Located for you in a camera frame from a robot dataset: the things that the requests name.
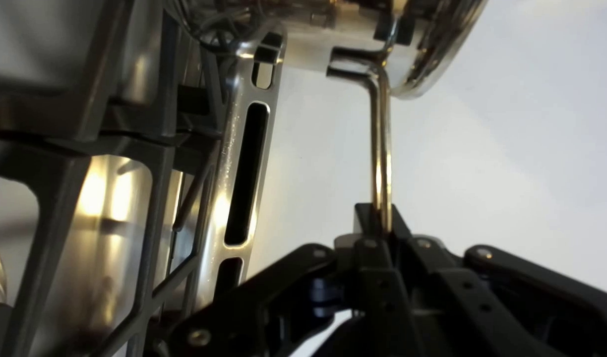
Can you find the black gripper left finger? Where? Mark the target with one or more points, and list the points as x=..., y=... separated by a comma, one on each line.
x=299, y=295

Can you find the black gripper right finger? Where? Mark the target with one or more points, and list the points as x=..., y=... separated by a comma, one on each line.
x=497, y=303

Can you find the silver pot with handles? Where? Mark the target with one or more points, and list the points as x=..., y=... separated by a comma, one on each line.
x=394, y=47

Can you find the stainless steel stove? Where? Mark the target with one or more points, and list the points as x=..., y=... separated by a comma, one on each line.
x=118, y=218

